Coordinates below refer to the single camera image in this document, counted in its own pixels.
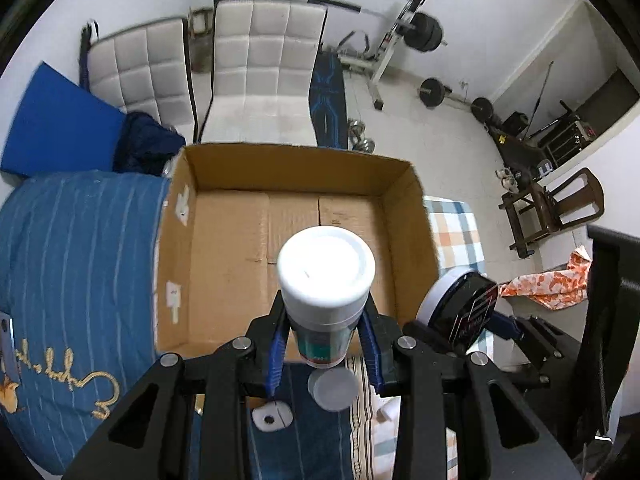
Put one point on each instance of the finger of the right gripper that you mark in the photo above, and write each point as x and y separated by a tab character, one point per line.
432	339
504	326

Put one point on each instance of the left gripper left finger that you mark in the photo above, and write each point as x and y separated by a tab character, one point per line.
186	418

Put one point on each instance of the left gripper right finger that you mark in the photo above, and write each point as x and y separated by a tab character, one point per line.
375	354

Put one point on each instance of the black round tin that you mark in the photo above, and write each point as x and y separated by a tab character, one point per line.
459	305

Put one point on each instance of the small white cap container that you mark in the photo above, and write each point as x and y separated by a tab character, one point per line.
333	389

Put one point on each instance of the white spray bottle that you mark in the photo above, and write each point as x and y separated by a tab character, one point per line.
325	275

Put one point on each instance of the white oval case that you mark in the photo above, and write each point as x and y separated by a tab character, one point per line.
272	416

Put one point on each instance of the orange white patterned cloth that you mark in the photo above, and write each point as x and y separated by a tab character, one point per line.
554	290

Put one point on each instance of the plaid checkered cloth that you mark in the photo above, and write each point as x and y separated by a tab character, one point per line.
374	421

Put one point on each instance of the dark wooden chair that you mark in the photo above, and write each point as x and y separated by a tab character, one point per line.
576	201

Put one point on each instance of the smartphone on bed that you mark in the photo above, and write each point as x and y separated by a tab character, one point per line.
8	355

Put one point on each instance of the blue striped bed sheet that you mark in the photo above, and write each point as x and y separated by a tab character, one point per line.
77	257

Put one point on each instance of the chrome dumbbell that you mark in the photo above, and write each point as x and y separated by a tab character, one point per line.
356	130

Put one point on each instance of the open cardboard box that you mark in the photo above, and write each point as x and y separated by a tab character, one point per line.
231	207

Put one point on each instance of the barbell on floor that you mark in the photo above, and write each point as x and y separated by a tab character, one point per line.
432	93

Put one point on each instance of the blue black bench pad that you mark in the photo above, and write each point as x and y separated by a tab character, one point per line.
327	102

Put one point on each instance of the weight bench rack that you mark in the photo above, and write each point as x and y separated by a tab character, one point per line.
371	62

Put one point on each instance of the dark blue clothing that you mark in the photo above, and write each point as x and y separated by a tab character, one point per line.
145	146

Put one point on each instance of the barbell on rack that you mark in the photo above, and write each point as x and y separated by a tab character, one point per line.
419	30

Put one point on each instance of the white padded chair right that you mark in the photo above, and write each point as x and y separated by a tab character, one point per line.
264	53

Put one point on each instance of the white padded chair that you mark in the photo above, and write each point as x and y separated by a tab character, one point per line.
146	68
264	53

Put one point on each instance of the blue foam mat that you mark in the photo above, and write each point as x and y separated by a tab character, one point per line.
60	127

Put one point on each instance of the white padded chair left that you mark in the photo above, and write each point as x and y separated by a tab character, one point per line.
146	68

